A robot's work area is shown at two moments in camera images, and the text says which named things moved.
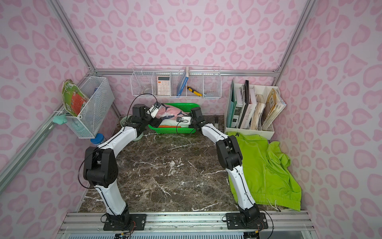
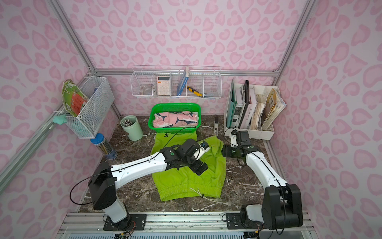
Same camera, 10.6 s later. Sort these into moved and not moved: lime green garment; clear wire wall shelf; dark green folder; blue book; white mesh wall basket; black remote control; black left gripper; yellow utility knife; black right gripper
Moved: black right gripper; black left gripper; lime green garment
Not moved: white mesh wall basket; black remote control; blue book; clear wire wall shelf; yellow utility knife; dark green folder
